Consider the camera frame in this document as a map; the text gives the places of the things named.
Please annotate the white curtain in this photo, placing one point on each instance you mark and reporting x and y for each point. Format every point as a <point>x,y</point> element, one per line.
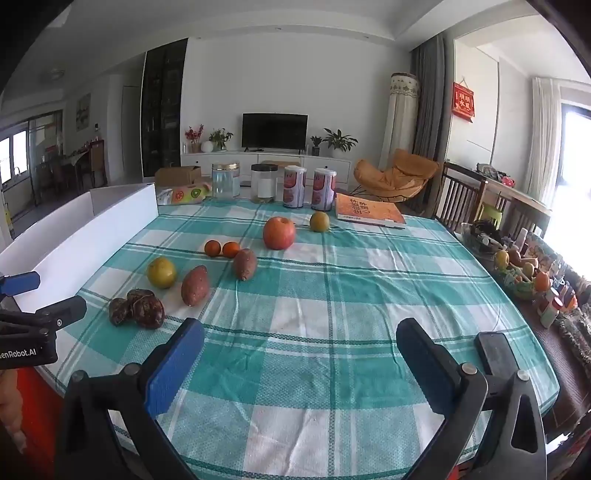
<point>542,138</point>

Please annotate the clear jar with gold lid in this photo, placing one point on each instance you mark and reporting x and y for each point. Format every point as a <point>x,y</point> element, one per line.
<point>226,181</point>

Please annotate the red wall hanging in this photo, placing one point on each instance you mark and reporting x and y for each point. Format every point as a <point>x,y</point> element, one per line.
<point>463,102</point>

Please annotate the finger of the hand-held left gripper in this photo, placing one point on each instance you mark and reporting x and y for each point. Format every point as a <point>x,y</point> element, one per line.
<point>21,283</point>
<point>62,311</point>

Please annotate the red object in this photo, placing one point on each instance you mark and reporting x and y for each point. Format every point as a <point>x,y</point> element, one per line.
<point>34,406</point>

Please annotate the green plastic chair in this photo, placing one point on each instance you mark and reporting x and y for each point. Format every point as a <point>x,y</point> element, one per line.
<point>492,213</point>

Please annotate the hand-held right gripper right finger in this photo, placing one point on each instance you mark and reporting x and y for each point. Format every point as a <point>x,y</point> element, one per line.
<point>425,367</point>

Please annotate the dark bowl of items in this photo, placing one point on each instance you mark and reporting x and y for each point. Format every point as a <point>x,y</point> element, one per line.
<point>480,236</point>

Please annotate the white television cabinet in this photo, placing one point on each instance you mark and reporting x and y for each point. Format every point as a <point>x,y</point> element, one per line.
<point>286,161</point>

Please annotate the framed wall picture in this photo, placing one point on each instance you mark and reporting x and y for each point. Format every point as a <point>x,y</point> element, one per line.
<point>84,110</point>

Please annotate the large green potted plant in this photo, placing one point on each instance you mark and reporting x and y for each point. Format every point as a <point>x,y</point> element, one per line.
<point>339,138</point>

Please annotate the brown cardboard box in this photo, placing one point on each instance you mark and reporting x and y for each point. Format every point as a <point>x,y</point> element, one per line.
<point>178,175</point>

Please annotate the green basket of fruit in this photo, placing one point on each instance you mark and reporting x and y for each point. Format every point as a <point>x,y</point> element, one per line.
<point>516,279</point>

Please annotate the grey curtain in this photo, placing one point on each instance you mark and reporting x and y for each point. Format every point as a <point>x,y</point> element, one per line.
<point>427,101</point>

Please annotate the orange lounge chair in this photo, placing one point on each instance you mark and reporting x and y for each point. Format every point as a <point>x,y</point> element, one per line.
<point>392,177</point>

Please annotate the white cardboard box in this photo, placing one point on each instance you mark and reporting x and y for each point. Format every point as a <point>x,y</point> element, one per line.
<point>69,235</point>

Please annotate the black glass cabinet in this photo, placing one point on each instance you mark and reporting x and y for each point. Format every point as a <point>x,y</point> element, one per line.
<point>164,108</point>

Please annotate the black television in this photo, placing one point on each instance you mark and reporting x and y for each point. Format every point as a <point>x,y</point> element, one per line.
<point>274,131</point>

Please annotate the person's left hand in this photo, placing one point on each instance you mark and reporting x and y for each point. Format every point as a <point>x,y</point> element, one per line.
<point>8,406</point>

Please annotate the small orange tangerine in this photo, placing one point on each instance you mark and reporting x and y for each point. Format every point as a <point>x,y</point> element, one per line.
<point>212,248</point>
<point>231,249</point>

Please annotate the red apple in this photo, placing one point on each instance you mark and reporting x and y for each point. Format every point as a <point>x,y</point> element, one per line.
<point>279,233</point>

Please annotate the small dark potted plant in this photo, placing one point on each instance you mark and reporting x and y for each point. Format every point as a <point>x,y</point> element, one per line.
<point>316,144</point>

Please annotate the orange book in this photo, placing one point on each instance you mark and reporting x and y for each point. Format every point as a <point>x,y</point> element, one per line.
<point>371,211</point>

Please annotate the short sweet potato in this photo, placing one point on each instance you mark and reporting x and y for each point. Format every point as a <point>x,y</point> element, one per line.
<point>244,264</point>

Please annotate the teal checkered tablecloth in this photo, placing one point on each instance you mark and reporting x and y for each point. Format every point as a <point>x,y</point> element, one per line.
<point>323,300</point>

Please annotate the long sweet potato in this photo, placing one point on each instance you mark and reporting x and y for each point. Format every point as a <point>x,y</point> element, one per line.
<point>195,286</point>

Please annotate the brown round pear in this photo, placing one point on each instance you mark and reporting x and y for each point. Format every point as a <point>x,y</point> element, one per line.
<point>319,221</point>

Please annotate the yellow-green citrus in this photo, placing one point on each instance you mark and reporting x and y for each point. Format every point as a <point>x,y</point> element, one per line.
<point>161,272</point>

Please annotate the clear jar with black lid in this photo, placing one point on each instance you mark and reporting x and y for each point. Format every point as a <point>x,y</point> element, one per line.
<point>264,183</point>

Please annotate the fruit print tissue pack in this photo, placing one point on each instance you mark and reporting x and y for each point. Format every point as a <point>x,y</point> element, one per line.
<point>184,194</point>

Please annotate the covered standing air conditioner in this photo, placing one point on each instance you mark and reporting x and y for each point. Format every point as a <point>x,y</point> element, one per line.
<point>401,115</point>

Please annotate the red flowers in vase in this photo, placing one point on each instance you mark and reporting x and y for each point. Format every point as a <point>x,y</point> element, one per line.
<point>195,137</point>

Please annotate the green plant in white pot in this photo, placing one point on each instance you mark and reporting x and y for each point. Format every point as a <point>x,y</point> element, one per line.
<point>220,138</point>

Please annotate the red and white can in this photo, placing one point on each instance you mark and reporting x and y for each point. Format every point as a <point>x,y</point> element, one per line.
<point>323,190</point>
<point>294,187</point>

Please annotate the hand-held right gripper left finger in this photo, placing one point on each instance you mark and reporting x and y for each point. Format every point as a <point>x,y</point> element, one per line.
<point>174,367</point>

